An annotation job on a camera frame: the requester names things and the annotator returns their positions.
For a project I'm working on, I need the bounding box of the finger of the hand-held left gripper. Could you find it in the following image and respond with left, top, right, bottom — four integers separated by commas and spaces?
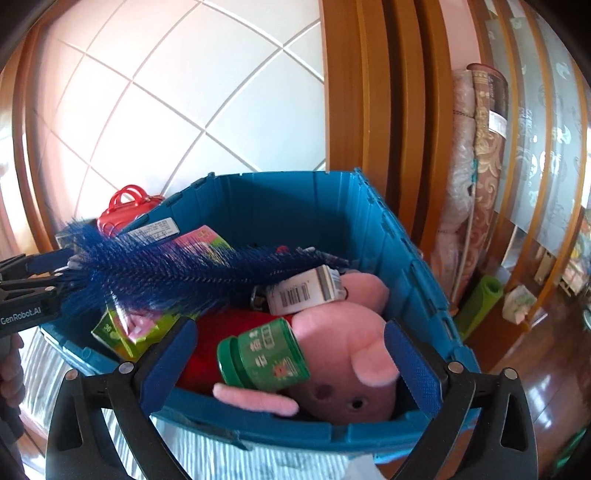
0, 272, 66, 301
0, 249, 75, 278

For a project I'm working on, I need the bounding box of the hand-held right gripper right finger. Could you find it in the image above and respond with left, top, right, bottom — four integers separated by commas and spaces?
384, 320, 539, 480

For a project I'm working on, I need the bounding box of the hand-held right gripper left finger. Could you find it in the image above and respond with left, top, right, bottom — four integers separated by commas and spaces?
45, 316, 199, 480

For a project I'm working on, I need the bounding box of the blue feather brush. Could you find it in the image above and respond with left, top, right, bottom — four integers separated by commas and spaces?
57, 220, 352, 320

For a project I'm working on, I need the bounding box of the green bottle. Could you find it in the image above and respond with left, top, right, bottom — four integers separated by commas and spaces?
216, 318, 310, 393

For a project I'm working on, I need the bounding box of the green wet wipes pack pink lid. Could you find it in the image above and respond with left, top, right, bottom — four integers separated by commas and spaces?
172, 224, 234, 253

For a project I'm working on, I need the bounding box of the white and green box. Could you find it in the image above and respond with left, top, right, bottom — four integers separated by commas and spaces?
265, 265, 347, 317

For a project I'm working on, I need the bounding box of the blue plastic crate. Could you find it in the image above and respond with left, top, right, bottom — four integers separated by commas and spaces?
39, 168, 481, 465

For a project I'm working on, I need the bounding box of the person's left hand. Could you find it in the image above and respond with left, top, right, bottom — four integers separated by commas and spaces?
0, 331, 25, 409

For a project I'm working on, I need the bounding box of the green printed carton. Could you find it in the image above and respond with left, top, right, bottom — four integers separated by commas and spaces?
91, 305, 186, 361

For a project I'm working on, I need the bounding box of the pink pig plush toy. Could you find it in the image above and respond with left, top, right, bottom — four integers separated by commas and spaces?
177, 271, 403, 426

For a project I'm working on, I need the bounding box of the green rolled mat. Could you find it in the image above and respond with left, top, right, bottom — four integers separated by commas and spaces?
454, 275, 504, 343

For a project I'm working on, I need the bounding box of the red bear-embossed suitcase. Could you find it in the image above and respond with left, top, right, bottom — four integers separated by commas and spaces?
98, 184, 165, 239

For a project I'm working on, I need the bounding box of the striped blue-white blanket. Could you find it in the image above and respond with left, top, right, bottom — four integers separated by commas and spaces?
21, 330, 402, 480

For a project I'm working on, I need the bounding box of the white labelled carton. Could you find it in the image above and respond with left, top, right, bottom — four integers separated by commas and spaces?
126, 217, 181, 243

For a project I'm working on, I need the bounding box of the pink floral rolled quilt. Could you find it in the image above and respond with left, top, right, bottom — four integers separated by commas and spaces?
433, 69, 477, 320

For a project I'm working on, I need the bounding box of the red-gold rolled carpet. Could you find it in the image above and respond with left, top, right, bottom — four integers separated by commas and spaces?
455, 64, 509, 315

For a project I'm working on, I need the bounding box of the frosted glass sliding door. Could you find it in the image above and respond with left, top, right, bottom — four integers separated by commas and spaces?
482, 0, 591, 261

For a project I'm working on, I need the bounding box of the padded headboard with wooden frame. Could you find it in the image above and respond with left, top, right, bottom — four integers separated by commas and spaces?
14, 0, 444, 259

